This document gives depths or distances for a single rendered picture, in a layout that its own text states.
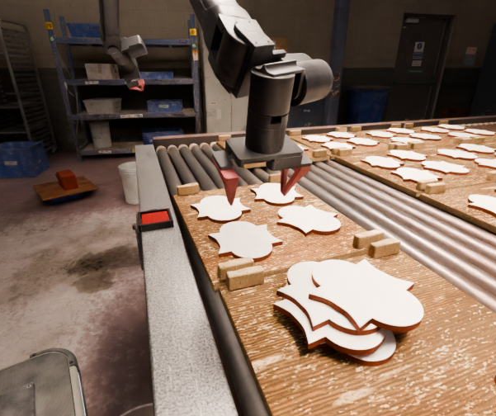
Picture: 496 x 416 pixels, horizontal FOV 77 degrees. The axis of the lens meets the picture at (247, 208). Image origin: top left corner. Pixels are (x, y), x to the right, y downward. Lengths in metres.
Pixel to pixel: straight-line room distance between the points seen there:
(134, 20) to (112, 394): 5.02
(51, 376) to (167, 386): 1.05
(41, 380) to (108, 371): 0.34
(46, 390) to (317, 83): 1.29
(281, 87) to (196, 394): 0.37
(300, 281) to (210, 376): 0.17
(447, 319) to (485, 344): 0.05
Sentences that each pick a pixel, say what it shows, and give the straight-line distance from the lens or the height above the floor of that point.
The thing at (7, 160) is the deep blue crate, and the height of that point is 0.22.
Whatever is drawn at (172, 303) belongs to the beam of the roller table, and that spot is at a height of 0.92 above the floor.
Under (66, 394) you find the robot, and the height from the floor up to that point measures 0.24.
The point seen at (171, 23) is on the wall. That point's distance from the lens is 5.66.
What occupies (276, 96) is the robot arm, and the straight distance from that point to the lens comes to 0.42.
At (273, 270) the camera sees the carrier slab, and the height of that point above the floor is 0.94.
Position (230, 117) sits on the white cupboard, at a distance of 5.20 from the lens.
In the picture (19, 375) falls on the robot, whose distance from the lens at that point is 1.52.
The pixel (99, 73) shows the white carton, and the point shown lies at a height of 1.17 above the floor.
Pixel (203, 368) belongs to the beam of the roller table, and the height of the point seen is 0.91.
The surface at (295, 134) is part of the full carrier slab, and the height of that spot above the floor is 0.95.
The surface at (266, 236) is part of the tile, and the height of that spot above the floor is 0.95.
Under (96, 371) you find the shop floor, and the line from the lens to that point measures 1.73.
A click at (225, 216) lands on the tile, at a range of 0.70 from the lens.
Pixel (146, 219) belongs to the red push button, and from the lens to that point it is 0.76.
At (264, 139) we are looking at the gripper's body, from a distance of 0.44.
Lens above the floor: 1.25
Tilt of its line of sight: 24 degrees down
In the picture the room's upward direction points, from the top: straight up
